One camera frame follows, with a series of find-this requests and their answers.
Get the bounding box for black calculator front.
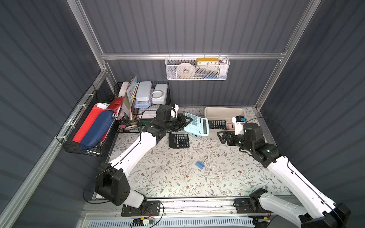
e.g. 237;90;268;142
208;120;227;130

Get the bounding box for black calculator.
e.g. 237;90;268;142
208;120;227;130
168;134;190;149

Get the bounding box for teal calculator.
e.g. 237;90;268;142
184;113;209;136

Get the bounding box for beige plastic storage box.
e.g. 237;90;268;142
204;106;248;125

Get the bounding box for pink calculator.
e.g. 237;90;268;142
226;123;235;130

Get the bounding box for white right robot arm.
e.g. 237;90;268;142
217;123;351;228

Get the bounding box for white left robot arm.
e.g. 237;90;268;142
95;105;193;208

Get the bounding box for black calculator back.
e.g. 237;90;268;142
168;134;190;149

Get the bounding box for floral table mat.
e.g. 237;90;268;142
95;106;291;199

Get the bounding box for blue binder clip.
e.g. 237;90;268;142
195;156;208;170

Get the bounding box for white pencil case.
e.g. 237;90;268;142
135;81;152;102

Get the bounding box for white tape roll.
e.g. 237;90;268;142
176;63;196;78

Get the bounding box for colourful books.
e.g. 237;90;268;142
122;75;139;120

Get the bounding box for yellow clock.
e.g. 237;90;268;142
196;58;220;66

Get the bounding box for blue pencil pouch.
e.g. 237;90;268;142
79;110;115;150

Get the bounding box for red folder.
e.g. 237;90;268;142
72;97;124;143

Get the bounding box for small circuit board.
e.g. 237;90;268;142
131;217;156;227

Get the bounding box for black wire desk organizer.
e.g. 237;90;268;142
114;82;171;133

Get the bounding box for white wire wall basket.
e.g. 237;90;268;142
165;55;230;81

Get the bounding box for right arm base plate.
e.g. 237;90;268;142
233;198;257;214

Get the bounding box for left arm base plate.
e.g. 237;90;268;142
121;200;162;217

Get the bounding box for black wire side basket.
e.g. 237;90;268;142
56;85;117;157

